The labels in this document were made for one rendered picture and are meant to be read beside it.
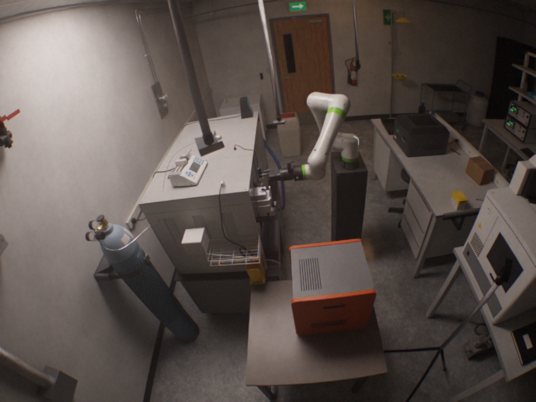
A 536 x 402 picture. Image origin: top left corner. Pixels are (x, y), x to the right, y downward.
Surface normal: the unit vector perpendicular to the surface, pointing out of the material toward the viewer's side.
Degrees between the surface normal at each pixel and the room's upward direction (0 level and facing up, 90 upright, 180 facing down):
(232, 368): 0
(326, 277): 0
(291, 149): 93
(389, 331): 0
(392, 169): 90
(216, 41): 90
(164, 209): 90
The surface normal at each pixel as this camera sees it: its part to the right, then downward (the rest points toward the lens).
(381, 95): -0.01, 0.63
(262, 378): -0.15, -0.77
